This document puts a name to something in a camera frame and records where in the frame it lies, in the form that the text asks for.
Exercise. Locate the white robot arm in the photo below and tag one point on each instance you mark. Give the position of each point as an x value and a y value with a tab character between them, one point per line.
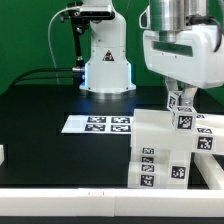
105	40

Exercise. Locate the white marker cube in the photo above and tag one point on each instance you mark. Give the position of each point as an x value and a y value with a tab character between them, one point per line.
173	99
183	118

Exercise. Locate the white L-shaped wall fence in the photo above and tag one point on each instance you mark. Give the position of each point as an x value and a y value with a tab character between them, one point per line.
122	202

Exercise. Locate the white chair seat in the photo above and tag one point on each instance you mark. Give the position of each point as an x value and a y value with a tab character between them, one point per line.
166	145

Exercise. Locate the white marker base plate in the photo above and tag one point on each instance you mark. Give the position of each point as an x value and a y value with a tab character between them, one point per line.
98	124

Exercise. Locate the white chair back frame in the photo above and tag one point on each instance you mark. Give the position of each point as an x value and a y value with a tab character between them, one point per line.
208	138

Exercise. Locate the white piece at left edge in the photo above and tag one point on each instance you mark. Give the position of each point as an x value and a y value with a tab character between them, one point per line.
1	154

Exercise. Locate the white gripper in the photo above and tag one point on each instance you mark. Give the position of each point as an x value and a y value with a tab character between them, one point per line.
191	59

